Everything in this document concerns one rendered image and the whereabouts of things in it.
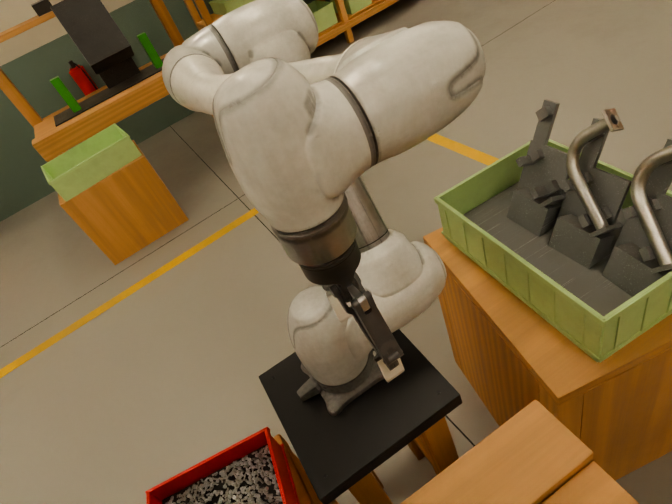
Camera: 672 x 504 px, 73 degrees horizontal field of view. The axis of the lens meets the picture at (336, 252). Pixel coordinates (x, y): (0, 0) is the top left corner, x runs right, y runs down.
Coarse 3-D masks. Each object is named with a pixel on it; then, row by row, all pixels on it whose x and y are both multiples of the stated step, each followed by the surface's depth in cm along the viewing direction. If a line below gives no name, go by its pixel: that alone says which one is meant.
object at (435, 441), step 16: (432, 432) 121; (448, 432) 126; (416, 448) 175; (432, 448) 126; (448, 448) 131; (432, 464) 145; (448, 464) 137; (368, 480) 118; (368, 496) 122; (384, 496) 127
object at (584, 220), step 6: (588, 174) 119; (570, 180) 120; (588, 180) 118; (564, 186) 120; (570, 186) 119; (606, 210) 116; (582, 216) 117; (588, 216) 117; (606, 216) 116; (582, 222) 118; (588, 222) 117
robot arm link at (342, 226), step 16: (336, 224) 48; (352, 224) 51; (288, 240) 49; (304, 240) 48; (320, 240) 48; (336, 240) 49; (352, 240) 51; (288, 256) 53; (304, 256) 50; (320, 256) 50; (336, 256) 50
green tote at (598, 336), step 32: (512, 160) 146; (448, 192) 142; (480, 192) 148; (448, 224) 143; (480, 256) 134; (512, 256) 116; (512, 288) 126; (544, 288) 111; (576, 320) 106; (608, 320) 96; (640, 320) 104; (608, 352) 106
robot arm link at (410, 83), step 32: (416, 32) 45; (448, 32) 45; (192, 64) 78; (320, 64) 59; (352, 64) 45; (384, 64) 44; (416, 64) 44; (448, 64) 44; (480, 64) 47; (192, 96) 74; (384, 96) 43; (416, 96) 44; (448, 96) 45; (384, 128) 44; (416, 128) 45
